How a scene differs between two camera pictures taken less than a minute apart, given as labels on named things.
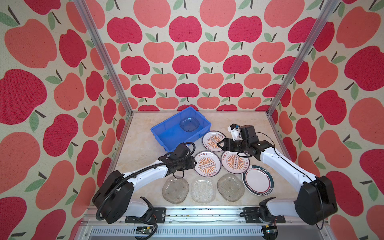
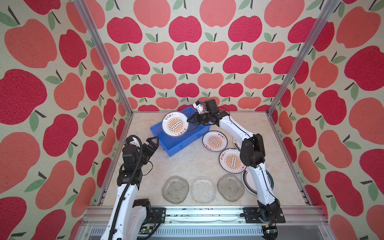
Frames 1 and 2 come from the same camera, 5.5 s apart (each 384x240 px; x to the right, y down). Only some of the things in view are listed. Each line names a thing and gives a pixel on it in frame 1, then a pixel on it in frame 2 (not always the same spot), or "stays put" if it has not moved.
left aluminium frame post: [108, 59] stays put
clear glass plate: [175, 190] stays put
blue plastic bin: [185, 127] stays put
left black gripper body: [185, 166] to [146, 155]
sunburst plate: [208, 164] to [175, 124]
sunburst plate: [231, 163] stays put
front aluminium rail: [109, 223] stays put
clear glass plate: [203, 190] stays put
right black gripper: [227, 142] to [194, 119]
